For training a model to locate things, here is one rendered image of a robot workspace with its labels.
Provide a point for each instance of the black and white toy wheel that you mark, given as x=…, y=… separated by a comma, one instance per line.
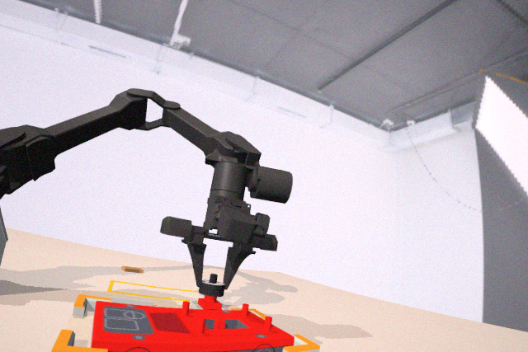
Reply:
x=209, y=289

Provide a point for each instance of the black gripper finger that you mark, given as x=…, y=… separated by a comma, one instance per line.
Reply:
x=235, y=258
x=197, y=251

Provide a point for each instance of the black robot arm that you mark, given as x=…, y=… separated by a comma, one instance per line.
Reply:
x=28, y=152

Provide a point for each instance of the small wooden block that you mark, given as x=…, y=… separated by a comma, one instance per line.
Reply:
x=131, y=269

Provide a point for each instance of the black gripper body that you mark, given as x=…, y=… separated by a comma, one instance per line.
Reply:
x=183, y=228

